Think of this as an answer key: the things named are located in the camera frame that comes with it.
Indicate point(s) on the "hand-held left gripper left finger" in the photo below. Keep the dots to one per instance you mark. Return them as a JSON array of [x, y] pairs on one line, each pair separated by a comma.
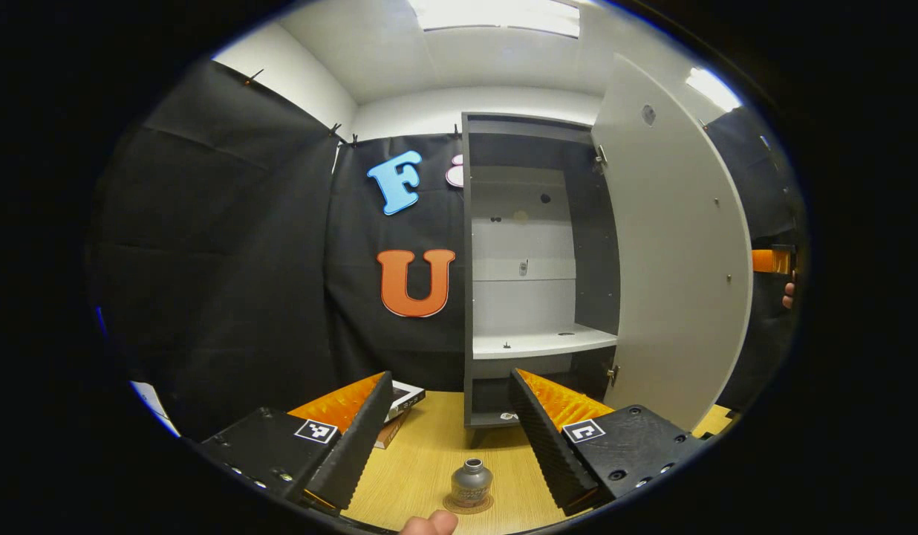
[[359, 446]]

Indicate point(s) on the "brown book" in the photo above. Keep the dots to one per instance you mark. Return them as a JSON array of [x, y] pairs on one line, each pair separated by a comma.
[[391, 432]]

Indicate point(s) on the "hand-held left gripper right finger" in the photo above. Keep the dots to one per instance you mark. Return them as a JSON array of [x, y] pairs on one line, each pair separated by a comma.
[[544, 446]]

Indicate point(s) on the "black backdrop cloth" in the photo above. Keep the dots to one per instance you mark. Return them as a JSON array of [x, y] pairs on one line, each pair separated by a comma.
[[243, 260]]

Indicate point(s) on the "round brown coaster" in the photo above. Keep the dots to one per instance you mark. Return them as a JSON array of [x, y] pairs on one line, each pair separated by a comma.
[[470, 510]]

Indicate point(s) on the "dark grey cabinet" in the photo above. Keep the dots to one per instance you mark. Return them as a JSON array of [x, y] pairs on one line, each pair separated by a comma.
[[593, 245]]

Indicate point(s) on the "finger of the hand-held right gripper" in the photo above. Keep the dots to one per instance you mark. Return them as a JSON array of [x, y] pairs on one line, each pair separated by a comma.
[[782, 260]]

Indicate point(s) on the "light grey cabinet door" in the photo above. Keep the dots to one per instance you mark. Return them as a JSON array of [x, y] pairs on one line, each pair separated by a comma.
[[674, 260]]

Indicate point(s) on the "grey bottle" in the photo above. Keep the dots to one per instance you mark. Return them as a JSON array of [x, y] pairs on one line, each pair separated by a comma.
[[471, 483]]

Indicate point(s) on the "ceiling light panel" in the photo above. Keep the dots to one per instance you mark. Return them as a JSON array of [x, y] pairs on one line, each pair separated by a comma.
[[713, 89], [496, 16]]

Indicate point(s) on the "white covered book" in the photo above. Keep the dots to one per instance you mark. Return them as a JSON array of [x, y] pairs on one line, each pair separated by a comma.
[[407, 397]]

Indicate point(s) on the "metal door hinge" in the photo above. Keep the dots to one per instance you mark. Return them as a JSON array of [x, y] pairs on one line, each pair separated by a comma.
[[613, 375], [600, 158]]

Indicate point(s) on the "white cabinet shelf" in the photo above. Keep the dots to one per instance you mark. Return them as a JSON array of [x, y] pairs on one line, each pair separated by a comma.
[[541, 343]]

